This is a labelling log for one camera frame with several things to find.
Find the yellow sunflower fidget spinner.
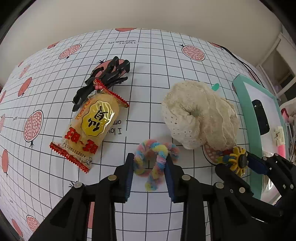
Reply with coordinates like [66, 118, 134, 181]
[216, 146, 248, 177]

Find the pink hair roller clip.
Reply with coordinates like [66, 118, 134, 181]
[277, 144, 286, 158]

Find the black toy car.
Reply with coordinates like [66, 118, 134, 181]
[252, 99, 270, 136]

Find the cream lace scrunchie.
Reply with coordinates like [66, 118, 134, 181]
[162, 80, 239, 151]

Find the pastel rainbow fuzzy hair tie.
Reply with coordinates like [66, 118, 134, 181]
[132, 138, 180, 191]

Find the yellow snack packet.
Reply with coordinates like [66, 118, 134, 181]
[50, 78, 129, 173]

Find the black claw hair clip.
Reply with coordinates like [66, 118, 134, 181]
[72, 56, 130, 112]

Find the bag of cotton swabs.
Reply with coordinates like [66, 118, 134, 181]
[260, 175, 281, 205]

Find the green shallow tray box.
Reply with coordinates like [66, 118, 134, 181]
[232, 74, 290, 205]

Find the white bedside shelf unit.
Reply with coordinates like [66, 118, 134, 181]
[256, 27, 295, 105]

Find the white grid tablecloth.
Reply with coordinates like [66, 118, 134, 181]
[1, 29, 253, 240]

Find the black cable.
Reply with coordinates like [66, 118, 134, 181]
[217, 45, 265, 88]

